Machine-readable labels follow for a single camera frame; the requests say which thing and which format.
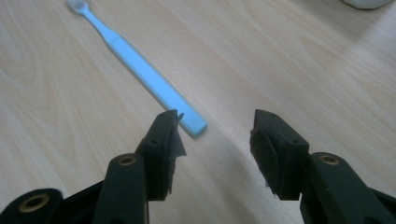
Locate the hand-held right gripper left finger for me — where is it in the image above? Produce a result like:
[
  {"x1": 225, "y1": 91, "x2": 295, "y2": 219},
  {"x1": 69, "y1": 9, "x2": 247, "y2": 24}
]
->
[{"x1": 92, "y1": 108, "x2": 188, "y2": 224}]

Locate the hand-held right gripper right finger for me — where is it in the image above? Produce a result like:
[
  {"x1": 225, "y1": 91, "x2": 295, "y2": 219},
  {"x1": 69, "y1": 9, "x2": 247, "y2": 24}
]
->
[{"x1": 249, "y1": 108, "x2": 396, "y2": 224}]

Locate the white round object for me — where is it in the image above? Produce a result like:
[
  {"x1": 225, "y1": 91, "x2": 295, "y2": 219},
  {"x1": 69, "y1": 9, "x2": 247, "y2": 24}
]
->
[{"x1": 340, "y1": 0, "x2": 394, "y2": 10}]

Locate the blue toothbrush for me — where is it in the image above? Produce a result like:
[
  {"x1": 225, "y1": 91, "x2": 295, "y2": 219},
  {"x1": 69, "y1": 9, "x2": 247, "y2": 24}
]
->
[{"x1": 66, "y1": 0, "x2": 208, "y2": 138}]

